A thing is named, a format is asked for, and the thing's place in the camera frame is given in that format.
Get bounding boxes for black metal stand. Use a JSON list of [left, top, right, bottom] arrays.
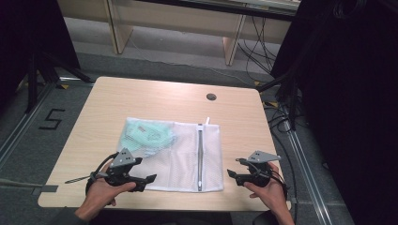
[[23, 51, 96, 114], [256, 70, 302, 131]]

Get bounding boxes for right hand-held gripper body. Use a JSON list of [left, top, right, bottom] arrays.
[[236, 150, 282, 188]]

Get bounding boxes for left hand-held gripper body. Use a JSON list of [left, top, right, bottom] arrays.
[[104, 148, 146, 188]]

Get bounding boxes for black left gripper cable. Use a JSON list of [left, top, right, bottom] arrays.
[[84, 152, 120, 195]]

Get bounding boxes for aluminium floor rail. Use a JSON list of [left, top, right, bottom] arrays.
[[0, 82, 56, 168], [281, 120, 335, 225]]

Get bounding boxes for grey cable tie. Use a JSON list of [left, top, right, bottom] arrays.
[[64, 174, 96, 185]]

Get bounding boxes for white mesh laundry bag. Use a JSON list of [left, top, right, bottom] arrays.
[[116, 116, 225, 193]]

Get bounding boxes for hanging black cables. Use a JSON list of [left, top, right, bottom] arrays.
[[237, 14, 280, 83]]

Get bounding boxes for grey floor cable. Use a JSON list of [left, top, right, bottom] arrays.
[[0, 178, 44, 189]]

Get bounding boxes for grey tape strip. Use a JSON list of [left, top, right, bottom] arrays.
[[32, 184, 59, 194]]

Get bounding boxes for person's right hand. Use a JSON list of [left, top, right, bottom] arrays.
[[243, 161, 288, 217]]

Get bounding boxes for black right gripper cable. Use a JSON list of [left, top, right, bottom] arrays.
[[268, 170, 299, 225]]

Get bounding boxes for black floor cables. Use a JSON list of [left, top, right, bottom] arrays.
[[262, 101, 299, 176]]

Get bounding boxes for light wooden desk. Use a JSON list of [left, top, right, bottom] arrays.
[[56, 0, 302, 67]]

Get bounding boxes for black curtain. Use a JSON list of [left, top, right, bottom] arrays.
[[0, 0, 82, 109], [269, 0, 398, 225]]

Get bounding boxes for pale green folded cloth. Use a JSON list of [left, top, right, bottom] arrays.
[[119, 120, 176, 158]]

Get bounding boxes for person's left hand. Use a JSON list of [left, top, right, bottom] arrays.
[[79, 178, 137, 218]]

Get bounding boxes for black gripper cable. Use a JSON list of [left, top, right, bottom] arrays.
[[84, 152, 120, 195], [268, 170, 299, 225]]

